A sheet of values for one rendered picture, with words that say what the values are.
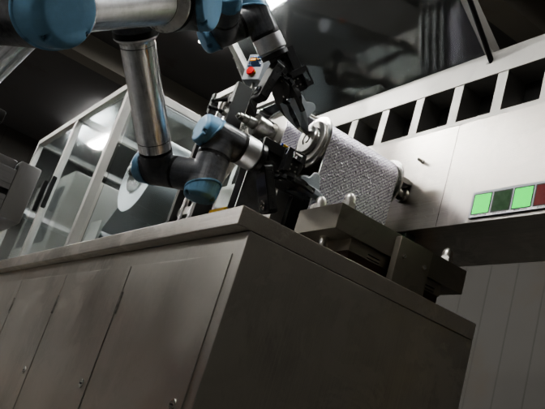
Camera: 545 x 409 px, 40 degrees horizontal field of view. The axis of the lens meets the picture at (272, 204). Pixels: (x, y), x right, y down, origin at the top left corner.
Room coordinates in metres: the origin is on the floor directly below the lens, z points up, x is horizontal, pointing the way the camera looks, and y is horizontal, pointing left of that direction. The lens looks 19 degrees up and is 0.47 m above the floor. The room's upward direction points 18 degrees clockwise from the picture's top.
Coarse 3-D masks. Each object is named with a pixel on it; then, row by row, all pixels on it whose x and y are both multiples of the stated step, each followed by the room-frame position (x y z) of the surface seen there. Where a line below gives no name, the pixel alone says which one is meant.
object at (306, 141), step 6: (312, 126) 1.75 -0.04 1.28; (312, 132) 1.74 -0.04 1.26; (318, 132) 1.74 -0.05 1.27; (300, 138) 1.79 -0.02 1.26; (306, 138) 1.76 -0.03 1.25; (312, 138) 1.74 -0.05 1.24; (318, 138) 1.74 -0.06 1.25; (300, 144) 1.78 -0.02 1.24; (306, 144) 1.76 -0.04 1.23; (312, 144) 1.74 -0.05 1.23; (300, 150) 1.77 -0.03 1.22; (306, 150) 1.75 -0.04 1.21
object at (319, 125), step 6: (318, 126) 1.76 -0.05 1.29; (324, 126) 1.73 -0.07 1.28; (324, 132) 1.72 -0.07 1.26; (324, 138) 1.72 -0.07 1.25; (318, 144) 1.73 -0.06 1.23; (312, 150) 1.75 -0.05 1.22; (318, 150) 1.73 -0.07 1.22; (300, 156) 1.79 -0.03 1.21; (312, 156) 1.74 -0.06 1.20; (318, 162) 1.76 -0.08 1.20; (312, 168) 1.81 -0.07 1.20; (318, 168) 1.79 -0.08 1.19
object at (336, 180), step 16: (320, 176) 1.72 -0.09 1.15; (336, 176) 1.75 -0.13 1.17; (352, 176) 1.77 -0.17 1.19; (320, 192) 1.73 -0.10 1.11; (336, 192) 1.75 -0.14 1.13; (352, 192) 1.77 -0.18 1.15; (368, 192) 1.80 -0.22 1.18; (384, 192) 1.82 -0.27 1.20; (368, 208) 1.80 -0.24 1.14; (384, 208) 1.83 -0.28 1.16; (384, 224) 1.83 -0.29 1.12
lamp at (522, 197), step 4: (520, 188) 1.57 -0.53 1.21; (524, 188) 1.56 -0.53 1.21; (528, 188) 1.55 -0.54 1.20; (532, 188) 1.54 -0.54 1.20; (516, 192) 1.58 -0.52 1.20; (520, 192) 1.57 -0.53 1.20; (524, 192) 1.56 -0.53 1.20; (528, 192) 1.55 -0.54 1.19; (532, 192) 1.54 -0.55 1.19; (516, 196) 1.58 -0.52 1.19; (520, 196) 1.57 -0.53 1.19; (524, 196) 1.56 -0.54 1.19; (528, 196) 1.55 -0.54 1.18; (516, 200) 1.57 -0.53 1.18; (520, 200) 1.56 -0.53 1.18; (524, 200) 1.55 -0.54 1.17; (528, 200) 1.54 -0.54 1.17; (516, 204) 1.57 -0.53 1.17; (520, 204) 1.56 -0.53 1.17; (524, 204) 1.55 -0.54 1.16; (528, 204) 1.54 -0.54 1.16; (512, 208) 1.58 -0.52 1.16
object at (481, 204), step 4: (476, 196) 1.68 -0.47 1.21; (480, 196) 1.67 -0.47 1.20; (484, 196) 1.66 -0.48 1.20; (488, 196) 1.65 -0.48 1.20; (476, 200) 1.68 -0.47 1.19; (480, 200) 1.67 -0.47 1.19; (484, 200) 1.66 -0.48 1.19; (488, 200) 1.65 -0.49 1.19; (476, 204) 1.68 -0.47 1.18; (480, 204) 1.67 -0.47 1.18; (484, 204) 1.66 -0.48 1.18; (488, 204) 1.64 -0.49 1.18; (476, 208) 1.68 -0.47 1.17; (480, 208) 1.67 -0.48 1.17; (484, 208) 1.65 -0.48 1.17; (472, 212) 1.69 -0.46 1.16; (476, 212) 1.67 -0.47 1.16; (480, 212) 1.66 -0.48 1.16; (484, 212) 1.65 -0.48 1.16
